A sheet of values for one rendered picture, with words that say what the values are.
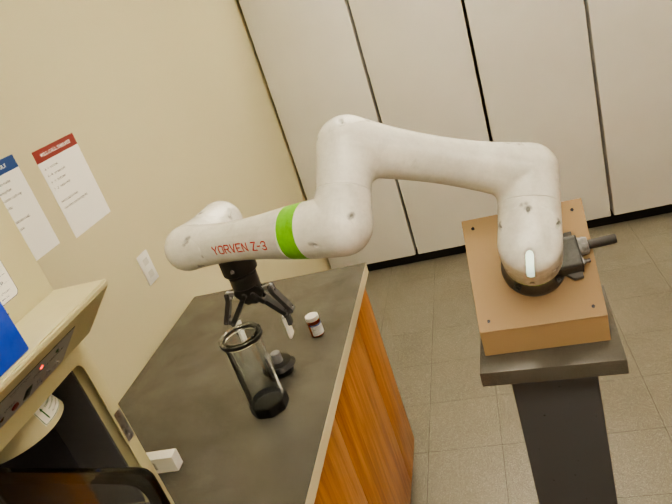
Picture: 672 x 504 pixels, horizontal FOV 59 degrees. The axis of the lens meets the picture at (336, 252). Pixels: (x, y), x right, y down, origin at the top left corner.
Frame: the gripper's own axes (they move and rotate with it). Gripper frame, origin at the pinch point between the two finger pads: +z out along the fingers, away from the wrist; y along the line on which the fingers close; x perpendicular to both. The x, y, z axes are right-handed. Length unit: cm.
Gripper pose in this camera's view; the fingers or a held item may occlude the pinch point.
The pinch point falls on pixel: (267, 336)
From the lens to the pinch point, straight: 165.3
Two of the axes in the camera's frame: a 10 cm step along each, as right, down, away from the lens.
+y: -9.4, 2.0, 2.7
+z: 2.9, 8.8, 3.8
